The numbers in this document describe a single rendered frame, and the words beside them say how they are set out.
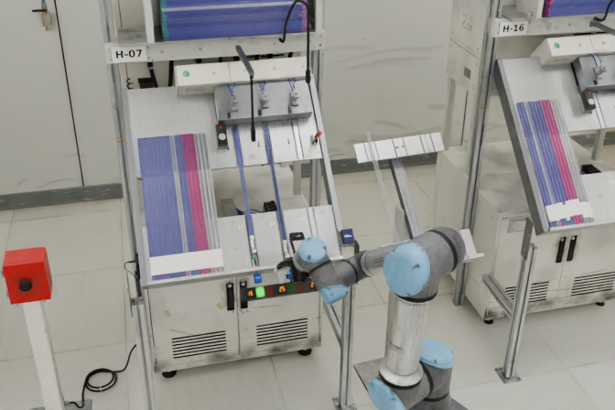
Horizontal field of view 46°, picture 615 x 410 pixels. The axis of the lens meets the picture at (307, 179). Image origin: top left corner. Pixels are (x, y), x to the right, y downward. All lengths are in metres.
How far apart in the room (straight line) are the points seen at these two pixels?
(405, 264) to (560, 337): 1.87
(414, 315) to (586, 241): 1.70
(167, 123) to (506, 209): 1.43
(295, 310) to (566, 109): 1.35
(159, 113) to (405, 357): 1.26
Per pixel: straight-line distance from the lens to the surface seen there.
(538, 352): 3.39
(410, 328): 1.85
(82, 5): 4.08
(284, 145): 2.62
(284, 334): 3.08
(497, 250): 3.19
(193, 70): 2.62
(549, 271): 3.40
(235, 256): 2.47
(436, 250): 1.75
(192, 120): 2.63
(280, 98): 2.63
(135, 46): 2.59
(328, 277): 2.05
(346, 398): 2.98
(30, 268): 2.55
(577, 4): 3.05
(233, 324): 2.99
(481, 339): 3.39
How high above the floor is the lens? 2.13
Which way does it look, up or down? 28 degrees down
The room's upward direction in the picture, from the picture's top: straight up
